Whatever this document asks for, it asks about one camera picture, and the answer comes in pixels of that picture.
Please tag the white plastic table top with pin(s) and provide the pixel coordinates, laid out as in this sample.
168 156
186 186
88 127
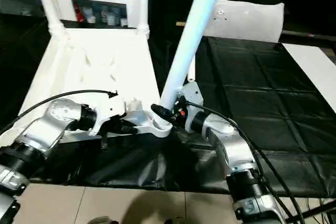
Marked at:
94 61

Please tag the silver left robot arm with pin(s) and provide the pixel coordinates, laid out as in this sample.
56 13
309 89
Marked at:
47 127

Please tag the black work mat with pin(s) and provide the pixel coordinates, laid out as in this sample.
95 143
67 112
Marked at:
262 108

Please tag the small brown block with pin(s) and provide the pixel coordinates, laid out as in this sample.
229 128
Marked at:
180 24

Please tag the grey left robot foot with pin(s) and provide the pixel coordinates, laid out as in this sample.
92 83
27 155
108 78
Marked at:
102 220

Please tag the grey robot foot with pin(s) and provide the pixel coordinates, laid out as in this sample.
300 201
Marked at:
176 221
102 220

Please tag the grey right robot foot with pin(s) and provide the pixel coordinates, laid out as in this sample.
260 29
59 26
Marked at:
176 221

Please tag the white plastic bag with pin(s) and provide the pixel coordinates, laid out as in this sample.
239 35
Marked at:
247 20

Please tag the flat white board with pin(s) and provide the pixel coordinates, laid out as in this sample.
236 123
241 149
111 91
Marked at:
315 74

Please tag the black floor stand bar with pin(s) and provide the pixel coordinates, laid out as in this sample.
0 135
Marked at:
317 209

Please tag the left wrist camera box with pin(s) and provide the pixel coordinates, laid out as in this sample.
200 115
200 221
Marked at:
110 107

